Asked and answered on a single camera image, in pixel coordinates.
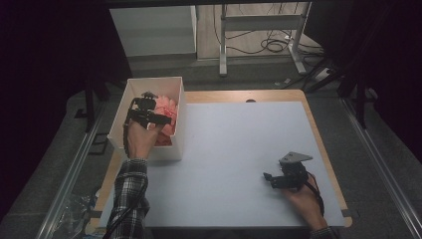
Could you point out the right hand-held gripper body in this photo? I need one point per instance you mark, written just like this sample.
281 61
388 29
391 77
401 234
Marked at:
293 172

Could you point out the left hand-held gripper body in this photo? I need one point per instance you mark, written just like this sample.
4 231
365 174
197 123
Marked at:
144 109

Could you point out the pink garment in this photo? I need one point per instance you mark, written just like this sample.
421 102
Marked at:
167 111

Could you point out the white box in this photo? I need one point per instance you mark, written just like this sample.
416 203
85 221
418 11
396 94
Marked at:
172 89

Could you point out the person's left hand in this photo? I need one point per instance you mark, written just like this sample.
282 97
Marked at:
141 139

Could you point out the person's right hand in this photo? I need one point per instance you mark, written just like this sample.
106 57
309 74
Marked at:
307 204

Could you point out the white table mat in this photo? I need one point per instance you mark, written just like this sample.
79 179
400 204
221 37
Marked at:
239 159

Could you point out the black stand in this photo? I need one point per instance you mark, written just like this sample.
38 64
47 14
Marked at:
360 96
89 106

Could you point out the white cabinet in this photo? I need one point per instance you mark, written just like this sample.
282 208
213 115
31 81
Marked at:
152 30

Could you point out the white power strip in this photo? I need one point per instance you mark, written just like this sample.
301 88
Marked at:
322 74

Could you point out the clear plastic bag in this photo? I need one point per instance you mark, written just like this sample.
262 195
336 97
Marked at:
79 215

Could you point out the aluminium rail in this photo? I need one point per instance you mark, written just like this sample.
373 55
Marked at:
381 166
73 172

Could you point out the white metal desk frame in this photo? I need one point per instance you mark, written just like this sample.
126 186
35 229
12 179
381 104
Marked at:
262 21

